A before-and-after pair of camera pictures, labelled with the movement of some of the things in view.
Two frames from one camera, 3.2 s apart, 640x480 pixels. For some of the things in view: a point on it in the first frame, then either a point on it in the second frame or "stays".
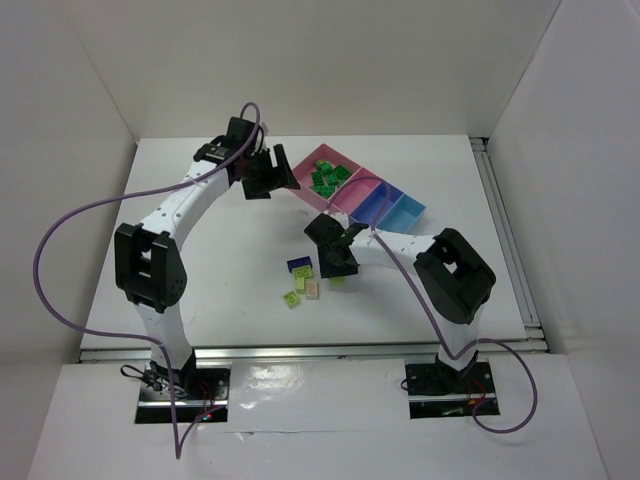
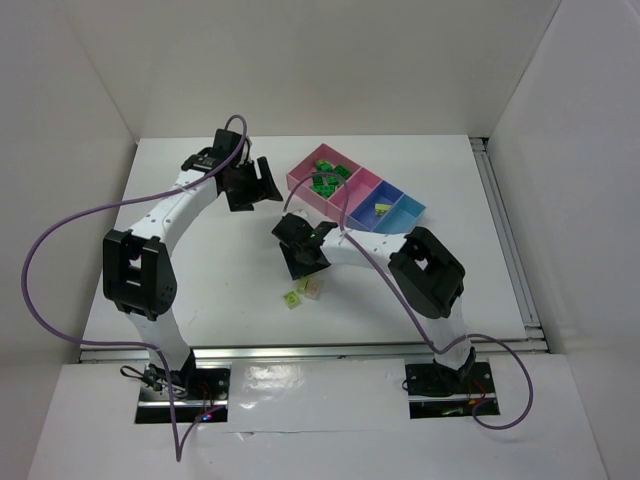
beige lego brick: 312,290 stays
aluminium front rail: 487,348 stays
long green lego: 325,190 stays
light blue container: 402,216 stays
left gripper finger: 256,189 to 239,202
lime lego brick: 337,282 to 381,209
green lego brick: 323,166 stays
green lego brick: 341,172 stays
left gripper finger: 286,175 to 270,185
